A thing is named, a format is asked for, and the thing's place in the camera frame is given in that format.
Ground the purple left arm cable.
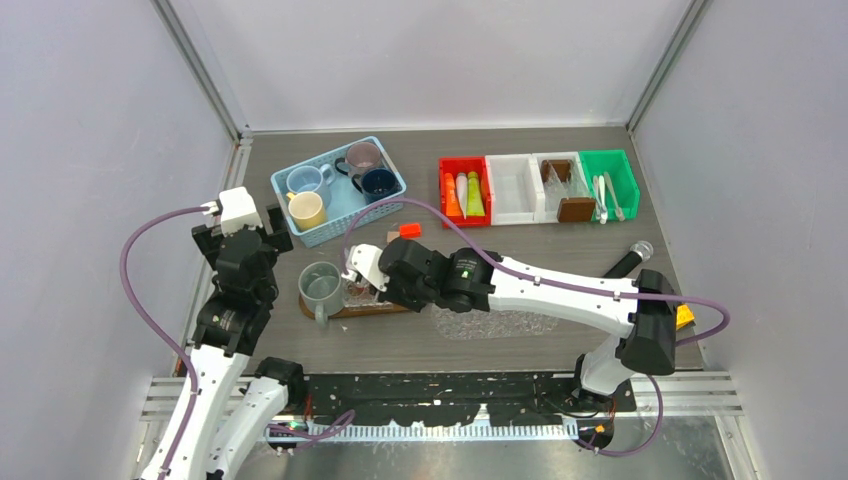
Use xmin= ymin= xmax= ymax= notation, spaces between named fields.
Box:
xmin=119 ymin=205 xmax=359 ymax=480

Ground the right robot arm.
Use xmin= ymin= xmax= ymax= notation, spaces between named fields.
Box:
xmin=374 ymin=238 xmax=677 ymax=411

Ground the cream mug yellow handle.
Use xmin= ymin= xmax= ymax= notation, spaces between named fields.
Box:
xmin=287 ymin=191 xmax=328 ymax=232

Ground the black microphone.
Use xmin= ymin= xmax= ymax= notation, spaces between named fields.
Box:
xmin=602 ymin=240 xmax=654 ymax=279

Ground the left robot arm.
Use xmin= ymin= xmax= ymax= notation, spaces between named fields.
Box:
xmin=140 ymin=200 xmax=307 ymax=479

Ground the white plastic bin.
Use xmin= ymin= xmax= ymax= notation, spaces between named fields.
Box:
xmin=534 ymin=151 xmax=596 ymax=223
xmin=485 ymin=154 xmax=545 ymax=226

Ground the grey-green mug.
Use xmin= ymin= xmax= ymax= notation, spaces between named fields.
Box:
xmin=297 ymin=261 xmax=345 ymax=326

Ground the green plastic bin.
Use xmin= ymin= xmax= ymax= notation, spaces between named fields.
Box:
xmin=578 ymin=150 xmax=641 ymax=223

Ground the brown wooden holder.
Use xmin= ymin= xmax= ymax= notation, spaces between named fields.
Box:
xmin=556 ymin=197 xmax=596 ymax=223

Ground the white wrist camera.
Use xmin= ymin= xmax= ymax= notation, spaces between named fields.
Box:
xmin=341 ymin=244 xmax=390 ymax=292
xmin=201 ymin=186 xmax=263 ymax=236

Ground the oval wooden tray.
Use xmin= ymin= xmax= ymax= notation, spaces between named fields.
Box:
xmin=328 ymin=291 xmax=410 ymax=320

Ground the white plastic bin left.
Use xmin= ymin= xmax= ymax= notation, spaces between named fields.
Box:
xmin=485 ymin=154 xmax=545 ymax=226

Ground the light blue mug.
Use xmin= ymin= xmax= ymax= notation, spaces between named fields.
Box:
xmin=286 ymin=164 xmax=336 ymax=204

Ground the red plastic bin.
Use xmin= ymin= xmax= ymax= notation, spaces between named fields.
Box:
xmin=438 ymin=156 xmax=493 ymax=228

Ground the white plastic bin right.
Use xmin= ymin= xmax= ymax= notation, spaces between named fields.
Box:
xmin=534 ymin=151 xmax=596 ymax=223

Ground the orange toothpaste tube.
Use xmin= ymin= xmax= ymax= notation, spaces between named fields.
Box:
xmin=442 ymin=173 xmax=463 ymax=217

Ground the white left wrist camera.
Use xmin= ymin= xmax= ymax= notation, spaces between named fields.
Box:
xmin=201 ymin=186 xmax=263 ymax=236

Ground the mauve mug black handle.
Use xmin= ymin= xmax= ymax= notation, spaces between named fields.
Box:
xmin=334 ymin=141 xmax=382 ymax=177

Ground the clear textured acrylic holder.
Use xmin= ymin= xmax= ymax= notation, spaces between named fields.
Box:
xmin=343 ymin=279 xmax=392 ymax=311

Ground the small white toothpaste tube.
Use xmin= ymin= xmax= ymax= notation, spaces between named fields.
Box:
xmin=455 ymin=172 xmax=468 ymax=218

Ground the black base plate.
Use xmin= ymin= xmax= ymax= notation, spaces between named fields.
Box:
xmin=269 ymin=372 xmax=636 ymax=427

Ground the clear textured oval tray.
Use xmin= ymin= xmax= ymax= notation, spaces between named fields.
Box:
xmin=430 ymin=307 xmax=559 ymax=340

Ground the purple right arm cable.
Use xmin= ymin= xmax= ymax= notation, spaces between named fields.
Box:
xmin=341 ymin=197 xmax=731 ymax=460

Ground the yellow toy brick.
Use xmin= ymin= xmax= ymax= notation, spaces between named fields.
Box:
xmin=676 ymin=304 xmax=696 ymax=331

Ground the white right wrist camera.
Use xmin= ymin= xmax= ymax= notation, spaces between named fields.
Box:
xmin=341 ymin=244 xmax=390 ymax=292

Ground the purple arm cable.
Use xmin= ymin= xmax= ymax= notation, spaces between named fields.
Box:
xmin=119 ymin=205 xmax=359 ymax=480
xmin=341 ymin=197 xmax=731 ymax=460

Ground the dark blue mug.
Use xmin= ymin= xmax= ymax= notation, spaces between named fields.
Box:
xmin=351 ymin=168 xmax=400 ymax=204

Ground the light blue perforated basket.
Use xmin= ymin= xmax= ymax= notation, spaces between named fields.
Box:
xmin=270 ymin=136 xmax=407 ymax=248

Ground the orange block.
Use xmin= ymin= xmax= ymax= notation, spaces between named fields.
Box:
xmin=398 ymin=223 xmax=423 ymax=239

